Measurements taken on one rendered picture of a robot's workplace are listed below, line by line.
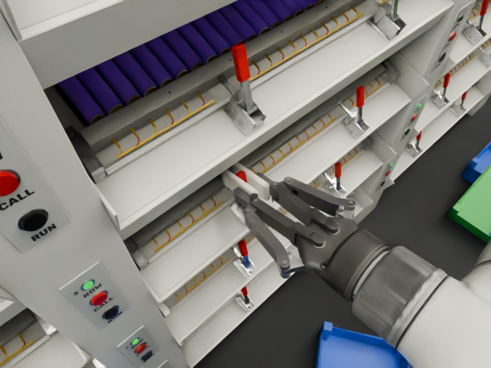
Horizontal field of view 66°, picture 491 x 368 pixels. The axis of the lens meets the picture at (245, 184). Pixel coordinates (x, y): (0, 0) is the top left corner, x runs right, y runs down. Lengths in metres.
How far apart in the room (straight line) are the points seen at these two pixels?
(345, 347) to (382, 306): 0.64
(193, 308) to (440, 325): 0.45
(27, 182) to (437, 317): 0.34
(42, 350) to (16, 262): 0.23
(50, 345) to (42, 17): 0.40
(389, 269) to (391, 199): 0.89
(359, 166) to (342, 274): 0.54
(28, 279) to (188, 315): 0.41
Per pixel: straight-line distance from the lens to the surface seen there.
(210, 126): 0.42
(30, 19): 0.25
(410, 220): 1.25
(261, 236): 0.45
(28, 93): 0.25
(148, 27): 0.28
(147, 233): 0.53
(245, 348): 1.01
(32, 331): 0.55
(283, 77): 0.48
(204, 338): 0.91
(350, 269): 0.41
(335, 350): 1.03
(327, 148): 0.68
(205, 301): 0.73
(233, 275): 0.74
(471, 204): 1.33
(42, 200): 0.30
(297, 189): 0.50
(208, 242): 0.56
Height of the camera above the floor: 0.98
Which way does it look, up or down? 53 degrees down
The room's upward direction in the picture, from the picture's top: straight up
